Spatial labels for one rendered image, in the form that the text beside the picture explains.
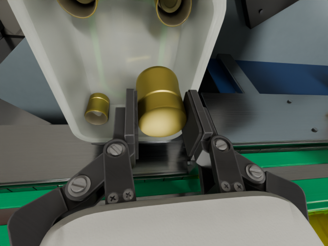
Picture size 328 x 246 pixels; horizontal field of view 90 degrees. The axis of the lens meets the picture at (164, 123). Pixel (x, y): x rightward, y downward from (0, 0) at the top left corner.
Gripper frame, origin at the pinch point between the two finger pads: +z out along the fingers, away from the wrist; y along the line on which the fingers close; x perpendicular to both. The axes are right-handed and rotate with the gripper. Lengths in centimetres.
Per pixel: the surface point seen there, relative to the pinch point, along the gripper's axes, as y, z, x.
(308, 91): 41.6, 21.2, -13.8
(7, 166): -23.6, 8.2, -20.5
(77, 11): -7.3, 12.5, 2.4
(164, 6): 1.4, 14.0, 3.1
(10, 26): -75, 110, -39
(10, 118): -47, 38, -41
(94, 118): -8.9, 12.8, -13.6
